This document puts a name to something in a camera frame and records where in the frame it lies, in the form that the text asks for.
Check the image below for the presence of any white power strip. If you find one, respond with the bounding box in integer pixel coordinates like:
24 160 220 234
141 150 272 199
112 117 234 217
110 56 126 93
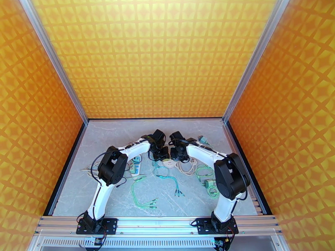
130 156 142 178

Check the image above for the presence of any light green charging cable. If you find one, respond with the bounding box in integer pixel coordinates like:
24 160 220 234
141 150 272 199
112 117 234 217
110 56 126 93
195 164 220 199

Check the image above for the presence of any black table edge strip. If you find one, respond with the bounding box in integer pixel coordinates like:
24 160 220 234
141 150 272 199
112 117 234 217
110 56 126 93
42 123 88 217
227 121 273 216
88 117 224 120

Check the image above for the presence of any perforated metal panel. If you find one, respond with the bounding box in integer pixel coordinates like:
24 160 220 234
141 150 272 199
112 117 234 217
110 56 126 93
27 236 289 251

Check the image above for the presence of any beige socket power cord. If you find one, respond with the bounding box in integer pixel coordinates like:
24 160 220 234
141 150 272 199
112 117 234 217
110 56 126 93
175 157 197 177

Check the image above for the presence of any teal multi-head charging cable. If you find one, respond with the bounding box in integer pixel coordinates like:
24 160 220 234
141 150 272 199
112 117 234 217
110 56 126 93
152 160 186 198

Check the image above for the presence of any green multi-head charging cable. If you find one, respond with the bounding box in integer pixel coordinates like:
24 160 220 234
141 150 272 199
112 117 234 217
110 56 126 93
130 175 159 210

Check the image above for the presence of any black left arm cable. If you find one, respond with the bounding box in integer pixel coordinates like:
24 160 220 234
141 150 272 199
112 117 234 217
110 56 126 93
90 152 106 181

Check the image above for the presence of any beige power strip cord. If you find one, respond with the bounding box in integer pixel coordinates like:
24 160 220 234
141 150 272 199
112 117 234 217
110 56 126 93
85 164 101 178

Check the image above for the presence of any aluminium front rail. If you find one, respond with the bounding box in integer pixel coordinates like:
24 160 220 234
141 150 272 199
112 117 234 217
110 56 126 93
34 215 283 236

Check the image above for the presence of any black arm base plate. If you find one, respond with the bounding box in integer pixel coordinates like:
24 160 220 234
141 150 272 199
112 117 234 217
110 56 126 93
195 217 239 235
76 218 119 235

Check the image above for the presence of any aluminium frame post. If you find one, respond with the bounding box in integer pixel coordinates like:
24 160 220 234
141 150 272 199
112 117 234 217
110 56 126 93
222 0 291 125
18 0 89 126

